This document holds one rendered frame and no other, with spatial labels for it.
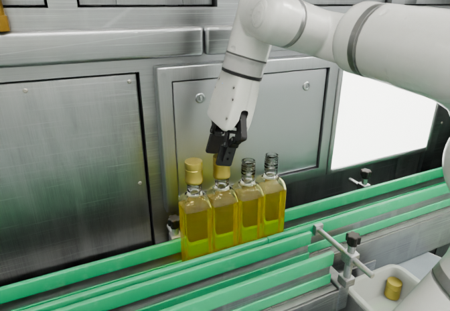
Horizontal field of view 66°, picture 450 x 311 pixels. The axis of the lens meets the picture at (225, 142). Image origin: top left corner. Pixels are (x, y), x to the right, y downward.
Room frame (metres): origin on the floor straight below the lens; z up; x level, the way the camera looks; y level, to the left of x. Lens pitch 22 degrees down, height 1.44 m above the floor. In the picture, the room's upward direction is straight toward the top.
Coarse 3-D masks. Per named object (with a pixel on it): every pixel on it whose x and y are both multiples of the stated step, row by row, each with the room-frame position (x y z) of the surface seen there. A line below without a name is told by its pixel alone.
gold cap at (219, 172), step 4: (216, 156) 0.61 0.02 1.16; (216, 168) 0.60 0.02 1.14; (220, 168) 0.60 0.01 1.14; (224, 168) 0.60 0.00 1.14; (228, 168) 0.60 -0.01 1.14; (216, 172) 0.60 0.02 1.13; (220, 172) 0.60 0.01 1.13; (224, 172) 0.60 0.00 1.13; (228, 172) 0.60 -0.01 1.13; (216, 176) 0.60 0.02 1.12; (220, 176) 0.60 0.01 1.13; (224, 176) 0.60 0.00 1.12; (228, 176) 0.60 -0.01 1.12
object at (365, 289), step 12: (360, 276) 0.63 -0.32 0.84; (384, 276) 0.65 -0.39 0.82; (396, 276) 0.66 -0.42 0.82; (408, 276) 0.64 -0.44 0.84; (360, 288) 0.62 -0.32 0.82; (372, 288) 0.64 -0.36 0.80; (384, 288) 0.65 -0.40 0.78; (408, 288) 0.63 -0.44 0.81; (360, 300) 0.56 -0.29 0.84; (372, 300) 0.63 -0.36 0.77; (384, 300) 0.63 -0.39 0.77; (396, 300) 0.63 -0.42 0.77
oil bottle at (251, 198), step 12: (240, 180) 0.64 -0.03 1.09; (240, 192) 0.61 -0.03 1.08; (252, 192) 0.61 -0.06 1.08; (240, 204) 0.60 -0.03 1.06; (252, 204) 0.61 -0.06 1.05; (240, 216) 0.60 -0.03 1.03; (252, 216) 0.61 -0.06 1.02; (240, 228) 0.60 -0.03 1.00; (252, 228) 0.61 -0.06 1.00; (240, 240) 0.60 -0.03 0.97; (252, 240) 0.61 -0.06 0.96
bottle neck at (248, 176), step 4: (244, 160) 0.64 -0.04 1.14; (248, 160) 0.64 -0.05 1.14; (252, 160) 0.64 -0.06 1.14; (244, 164) 0.62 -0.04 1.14; (248, 164) 0.62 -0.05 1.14; (252, 164) 0.62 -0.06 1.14; (244, 168) 0.62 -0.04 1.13; (248, 168) 0.62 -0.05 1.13; (252, 168) 0.62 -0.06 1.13; (244, 172) 0.62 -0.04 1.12; (248, 172) 0.62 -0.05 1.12; (252, 172) 0.62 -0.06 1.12; (244, 176) 0.62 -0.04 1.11; (248, 176) 0.62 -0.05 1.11; (252, 176) 0.62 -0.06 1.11; (244, 180) 0.62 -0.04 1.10; (248, 180) 0.62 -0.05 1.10; (252, 180) 0.62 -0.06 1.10; (248, 184) 0.62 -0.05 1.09
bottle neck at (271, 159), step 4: (272, 152) 0.68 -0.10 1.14; (268, 156) 0.65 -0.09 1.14; (272, 156) 0.67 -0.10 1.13; (276, 156) 0.65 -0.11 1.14; (268, 160) 0.65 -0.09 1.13; (272, 160) 0.65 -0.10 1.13; (276, 160) 0.65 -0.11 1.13; (268, 164) 0.65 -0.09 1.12; (272, 164) 0.65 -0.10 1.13; (276, 164) 0.65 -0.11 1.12; (268, 168) 0.65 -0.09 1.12; (272, 168) 0.65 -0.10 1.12; (276, 168) 0.65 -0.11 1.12; (264, 172) 0.66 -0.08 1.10; (268, 172) 0.65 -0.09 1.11; (272, 172) 0.65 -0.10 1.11; (276, 172) 0.65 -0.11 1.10; (268, 176) 0.65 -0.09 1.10; (272, 176) 0.65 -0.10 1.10; (276, 176) 0.65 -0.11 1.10
